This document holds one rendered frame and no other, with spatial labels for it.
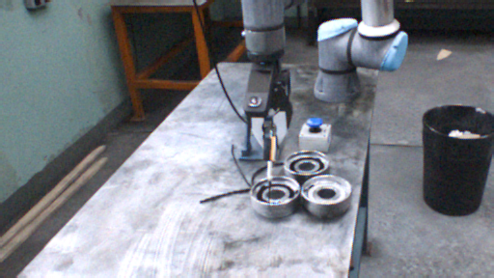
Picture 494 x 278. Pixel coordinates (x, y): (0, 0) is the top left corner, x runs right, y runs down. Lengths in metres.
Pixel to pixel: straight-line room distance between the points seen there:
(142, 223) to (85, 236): 0.11
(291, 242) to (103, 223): 0.40
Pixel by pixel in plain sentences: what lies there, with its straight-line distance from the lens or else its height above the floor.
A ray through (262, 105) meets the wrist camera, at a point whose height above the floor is 1.06.
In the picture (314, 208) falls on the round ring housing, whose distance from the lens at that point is 1.02.
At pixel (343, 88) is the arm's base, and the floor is 0.84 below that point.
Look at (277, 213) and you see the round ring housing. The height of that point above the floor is 0.82.
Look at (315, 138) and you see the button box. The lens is 1.24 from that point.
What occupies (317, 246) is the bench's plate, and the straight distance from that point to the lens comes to 0.97.
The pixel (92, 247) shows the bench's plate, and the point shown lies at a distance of 1.08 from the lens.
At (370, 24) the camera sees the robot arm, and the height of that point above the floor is 1.05.
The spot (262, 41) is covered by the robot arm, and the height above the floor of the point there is 1.16.
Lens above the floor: 1.44
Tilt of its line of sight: 28 degrees down
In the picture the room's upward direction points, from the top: 3 degrees counter-clockwise
